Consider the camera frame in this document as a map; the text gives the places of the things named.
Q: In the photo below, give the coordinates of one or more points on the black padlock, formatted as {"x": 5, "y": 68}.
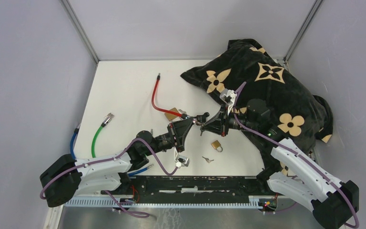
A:
{"x": 202, "y": 118}

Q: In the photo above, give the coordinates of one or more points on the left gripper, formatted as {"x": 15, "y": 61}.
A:
{"x": 178, "y": 130}

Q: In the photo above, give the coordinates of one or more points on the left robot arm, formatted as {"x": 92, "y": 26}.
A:
{"x": 68, "y": 177}

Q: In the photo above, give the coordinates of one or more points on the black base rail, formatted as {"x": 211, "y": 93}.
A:
{"x": 146, "y": 189}

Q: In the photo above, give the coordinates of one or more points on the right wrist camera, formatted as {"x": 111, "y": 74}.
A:
{"x": 229, "y": 98}

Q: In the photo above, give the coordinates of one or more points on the blue cable lock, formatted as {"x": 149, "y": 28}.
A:
{"x": 72, "y": 152}

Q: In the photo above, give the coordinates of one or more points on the large brass padlock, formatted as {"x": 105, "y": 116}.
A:
{"x": 170, "y": 116}

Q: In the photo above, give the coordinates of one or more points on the small brass padlock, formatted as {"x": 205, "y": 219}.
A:
{"x": 217, "y": 146}

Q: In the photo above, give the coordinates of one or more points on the green cable lock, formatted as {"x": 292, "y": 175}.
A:
{"x": 106, "y": 121}

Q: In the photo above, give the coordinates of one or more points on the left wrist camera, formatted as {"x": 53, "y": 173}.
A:
{"x": 181, "y": 161}

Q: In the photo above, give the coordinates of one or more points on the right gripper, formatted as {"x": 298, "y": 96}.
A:
{"x": 219, "y": 123}

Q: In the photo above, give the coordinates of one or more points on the black floral blanket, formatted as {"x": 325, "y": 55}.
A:
{"x": 302, "y": 116}

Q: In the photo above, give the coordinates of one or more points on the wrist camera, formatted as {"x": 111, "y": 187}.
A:
{"x": 229, "y": 98}
{"x": 181, "y": 161}

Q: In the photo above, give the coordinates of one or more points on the small padlock keys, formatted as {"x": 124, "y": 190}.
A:
{"x": 208, "y": 160}

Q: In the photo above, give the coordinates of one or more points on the red cable lock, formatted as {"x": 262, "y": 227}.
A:
{"x": 157, "y": 108}

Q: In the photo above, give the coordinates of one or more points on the red cable lock keys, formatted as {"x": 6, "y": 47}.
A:
{"x": 200, "y": 125}

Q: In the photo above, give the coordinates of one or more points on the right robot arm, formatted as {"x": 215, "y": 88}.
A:
{"x": 331, "y": 201}

